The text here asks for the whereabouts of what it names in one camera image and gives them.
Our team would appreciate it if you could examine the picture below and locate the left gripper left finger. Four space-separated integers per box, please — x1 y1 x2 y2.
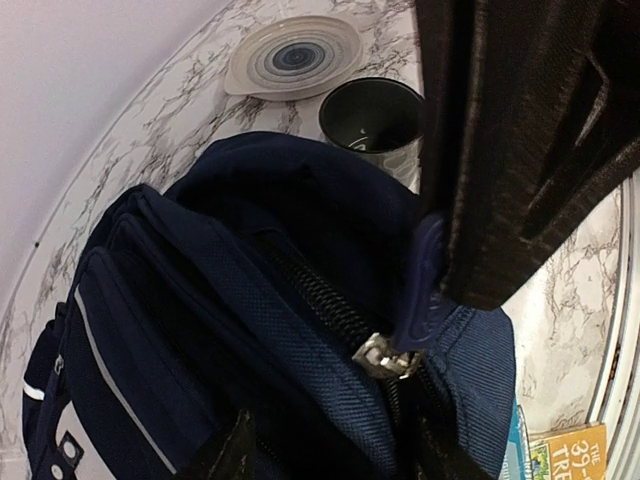
177 409 257 480

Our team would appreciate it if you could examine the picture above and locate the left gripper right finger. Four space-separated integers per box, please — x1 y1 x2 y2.
414 1 639 310

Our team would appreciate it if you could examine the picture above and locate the navy blue student backpack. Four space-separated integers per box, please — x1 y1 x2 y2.
22 132 515 479

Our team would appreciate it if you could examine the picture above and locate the penguin young readers book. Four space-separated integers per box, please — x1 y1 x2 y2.
498 403 533 480

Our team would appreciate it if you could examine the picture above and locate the dark grey metal mug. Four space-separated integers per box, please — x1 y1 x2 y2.
318 77 424 189

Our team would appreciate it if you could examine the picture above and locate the grey swirl ceramic plate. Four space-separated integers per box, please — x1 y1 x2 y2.
224 15 364 102

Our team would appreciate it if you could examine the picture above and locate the orange treehouse book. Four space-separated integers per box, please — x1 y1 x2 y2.
529 423 607 480

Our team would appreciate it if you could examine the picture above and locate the front aluminium rail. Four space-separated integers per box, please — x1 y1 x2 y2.
589 173 639 479

